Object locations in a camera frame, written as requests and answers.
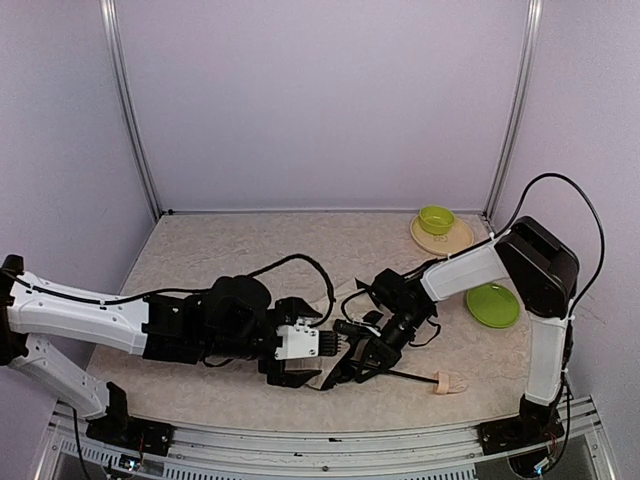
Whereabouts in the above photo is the beige folding umbrella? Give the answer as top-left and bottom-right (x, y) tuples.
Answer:
(293, 280), (467, 395)

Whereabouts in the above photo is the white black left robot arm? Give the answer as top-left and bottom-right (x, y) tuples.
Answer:
(1, 254), (337, 432)

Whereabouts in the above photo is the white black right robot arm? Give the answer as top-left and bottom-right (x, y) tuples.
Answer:
(332, 216), (580, 411)

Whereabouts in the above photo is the beige round plate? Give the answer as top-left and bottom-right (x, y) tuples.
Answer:
(410, 216), (474, 257)

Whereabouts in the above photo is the green plastic bowl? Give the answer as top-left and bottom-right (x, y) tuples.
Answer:
(418, 205), (456, 235)

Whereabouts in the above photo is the green flat plate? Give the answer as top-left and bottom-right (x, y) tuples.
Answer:
(465, 283), (520, 329)

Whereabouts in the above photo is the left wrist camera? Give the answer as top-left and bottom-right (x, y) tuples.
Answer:
(274, 322), (339, 360)

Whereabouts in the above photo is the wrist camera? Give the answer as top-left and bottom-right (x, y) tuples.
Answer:
(274, 322), (339, 360)
(333, 310), (383, 337)

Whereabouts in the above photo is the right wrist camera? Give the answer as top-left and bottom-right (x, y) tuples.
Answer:
(333, 310), (383, 337)

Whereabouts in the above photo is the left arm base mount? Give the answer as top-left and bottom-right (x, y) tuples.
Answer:
(86, 417), (175, 457)

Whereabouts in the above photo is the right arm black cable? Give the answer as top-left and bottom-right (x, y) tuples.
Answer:
(509, 172), (606, 321)

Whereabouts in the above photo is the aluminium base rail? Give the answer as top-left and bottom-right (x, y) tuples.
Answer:
(34, 394), (616, 480)

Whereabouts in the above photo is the right corner aluminium post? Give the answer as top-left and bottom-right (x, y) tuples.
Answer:
(483, 0), (544, 223)

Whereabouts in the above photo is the corner aluminium post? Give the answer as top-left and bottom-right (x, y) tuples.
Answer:
(100, 0), (163, 222)
(483, 0), (544, 223)

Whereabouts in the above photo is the left corner aluminium post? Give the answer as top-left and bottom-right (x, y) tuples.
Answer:
(100, 0), (163, 222)

